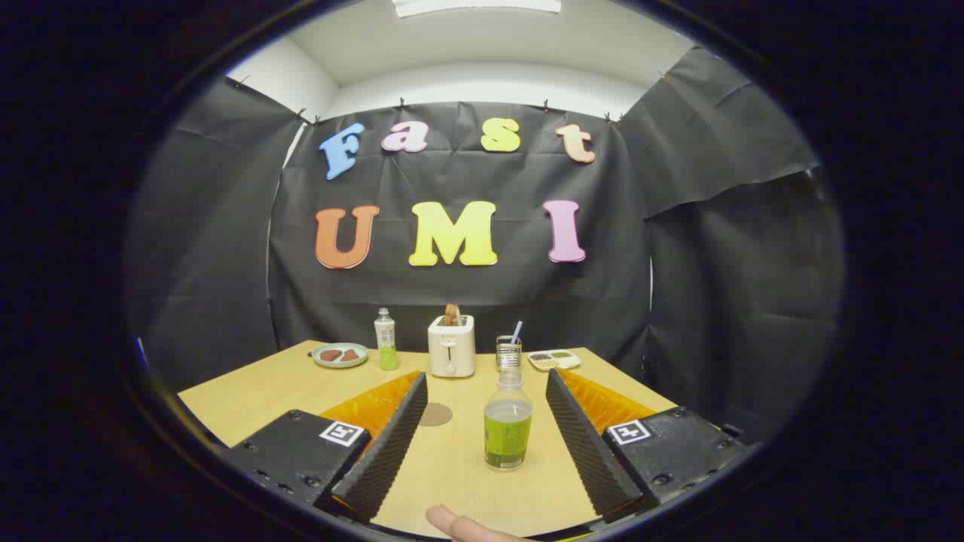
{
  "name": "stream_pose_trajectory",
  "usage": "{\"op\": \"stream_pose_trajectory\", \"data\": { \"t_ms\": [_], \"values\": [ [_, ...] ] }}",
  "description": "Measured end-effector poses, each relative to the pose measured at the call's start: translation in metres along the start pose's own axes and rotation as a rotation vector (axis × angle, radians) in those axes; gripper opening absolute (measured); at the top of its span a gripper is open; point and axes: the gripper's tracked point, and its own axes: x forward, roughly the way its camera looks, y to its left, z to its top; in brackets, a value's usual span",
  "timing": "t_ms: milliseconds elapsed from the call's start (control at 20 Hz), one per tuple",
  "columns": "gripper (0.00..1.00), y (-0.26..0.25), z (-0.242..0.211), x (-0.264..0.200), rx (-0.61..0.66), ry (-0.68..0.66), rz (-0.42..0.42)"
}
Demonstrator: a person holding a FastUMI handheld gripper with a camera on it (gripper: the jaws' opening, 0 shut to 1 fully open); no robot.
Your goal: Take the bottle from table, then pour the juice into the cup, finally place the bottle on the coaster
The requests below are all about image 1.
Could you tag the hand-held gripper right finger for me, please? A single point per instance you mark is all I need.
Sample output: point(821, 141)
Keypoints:
point(587, 452)

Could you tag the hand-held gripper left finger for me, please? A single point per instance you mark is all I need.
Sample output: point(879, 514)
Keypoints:
point(384, 452)

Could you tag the brown round coaster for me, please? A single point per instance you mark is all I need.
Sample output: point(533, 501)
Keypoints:
point(439, 415)

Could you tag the clear green-label juice bottle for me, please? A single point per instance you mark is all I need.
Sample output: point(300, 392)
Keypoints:
point(507, 436)

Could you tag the capped green tea bottle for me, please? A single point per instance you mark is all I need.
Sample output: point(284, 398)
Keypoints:
point(386, 342)

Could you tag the wooden table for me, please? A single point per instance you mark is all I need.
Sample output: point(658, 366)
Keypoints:
point(452, 470)

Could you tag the white divided condiment dish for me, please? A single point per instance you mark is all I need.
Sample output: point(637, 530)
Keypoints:
point(555, 360)

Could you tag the light green plate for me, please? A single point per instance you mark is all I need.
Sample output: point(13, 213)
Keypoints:
point(339, 364)

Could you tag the brown meat piece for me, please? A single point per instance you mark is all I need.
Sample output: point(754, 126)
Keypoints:
point(330, 354)
point(351, 355)

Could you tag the white toaster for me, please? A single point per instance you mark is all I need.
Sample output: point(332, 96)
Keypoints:
point(450, 350)

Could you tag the ceiling light panel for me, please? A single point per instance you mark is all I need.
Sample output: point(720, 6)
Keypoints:
point(474, 6)

